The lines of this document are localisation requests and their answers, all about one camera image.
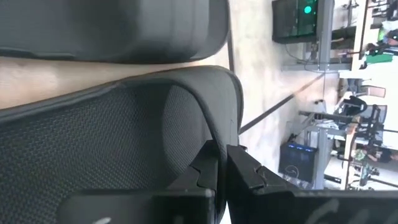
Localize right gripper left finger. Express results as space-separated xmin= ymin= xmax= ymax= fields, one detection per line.
xmin=57 ymin=139 xmax=218 ymax=224

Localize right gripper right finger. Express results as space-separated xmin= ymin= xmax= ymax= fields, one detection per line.
xmin=226 ymin=144 xmax=398 ymax=224

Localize black rubber slide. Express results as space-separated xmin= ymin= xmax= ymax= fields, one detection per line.
xmin=0 ymin=0 xmax=231 ymax=65
xmin=0 ymin=65 xmax=245 ymax=224

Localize blue-lit computer tower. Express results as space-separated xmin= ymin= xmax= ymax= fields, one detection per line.
xmin=278 ymin=141 xmax=320 ymax=184

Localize grey office desk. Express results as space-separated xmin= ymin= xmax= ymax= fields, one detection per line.
xmin=298 ymin=110 xmax=389 ymax=190
xmin=281 ymin=0 xmax=374 ymax=73

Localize black office chair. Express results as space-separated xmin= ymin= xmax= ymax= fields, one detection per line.
xmin=334 ymin=95 xmax=388 ymax=125

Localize brown chair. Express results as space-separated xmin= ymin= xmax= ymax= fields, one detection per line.
xmin=354 ymin=83 xmax=386 ymax=99

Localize green-lit computer tower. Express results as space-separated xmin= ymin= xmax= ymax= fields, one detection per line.
xmin=272 ymin=0 xmax=320 ymax=44

